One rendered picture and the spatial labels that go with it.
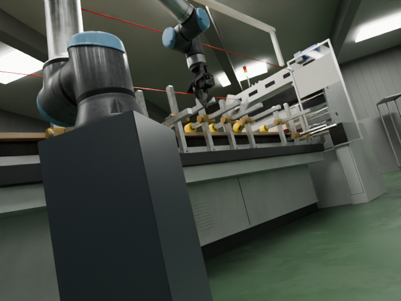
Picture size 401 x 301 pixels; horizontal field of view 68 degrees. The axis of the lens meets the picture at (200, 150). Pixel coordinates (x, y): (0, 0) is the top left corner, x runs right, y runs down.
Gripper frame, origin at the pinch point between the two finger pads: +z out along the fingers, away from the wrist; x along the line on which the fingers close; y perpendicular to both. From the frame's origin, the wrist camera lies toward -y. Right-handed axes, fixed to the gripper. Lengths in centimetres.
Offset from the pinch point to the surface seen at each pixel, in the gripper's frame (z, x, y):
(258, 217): 67, 105, -64
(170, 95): -27, 19, -43
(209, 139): 4, 45, -43
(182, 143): 5.5, 20.0, -42.7
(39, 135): -6, -57, -60
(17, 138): -5, -67, -61
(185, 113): -1.4, -1.5, -12.1
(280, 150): 16, 128, -40
